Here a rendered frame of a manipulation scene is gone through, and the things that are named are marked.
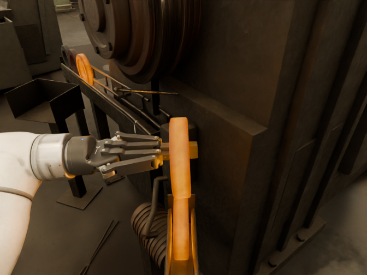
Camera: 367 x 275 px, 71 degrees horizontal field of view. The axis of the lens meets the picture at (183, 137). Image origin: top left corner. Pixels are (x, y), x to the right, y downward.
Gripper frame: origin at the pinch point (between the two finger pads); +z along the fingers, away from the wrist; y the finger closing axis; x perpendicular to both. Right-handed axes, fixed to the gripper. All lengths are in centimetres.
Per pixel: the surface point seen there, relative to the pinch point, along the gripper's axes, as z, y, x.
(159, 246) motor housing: -8.4, -6.4, -40.4
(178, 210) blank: -1.1, 2.0, -14.7
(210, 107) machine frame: 8.9, -28.0, -5.9
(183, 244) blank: -0.3, 7.2, -19.4
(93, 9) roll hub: -23, -40, 20
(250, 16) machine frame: 17.7, -24.9, 18.6
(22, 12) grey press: -178, -286, -7
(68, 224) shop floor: -68, -54, -89
